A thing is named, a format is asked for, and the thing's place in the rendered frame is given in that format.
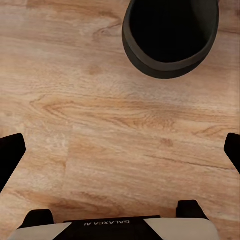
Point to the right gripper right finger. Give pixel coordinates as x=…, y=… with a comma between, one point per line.
x=232, y=149

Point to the cauldron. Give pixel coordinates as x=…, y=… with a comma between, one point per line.
x=167, y=39

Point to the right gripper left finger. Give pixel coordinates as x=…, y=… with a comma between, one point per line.
x=12, y=149

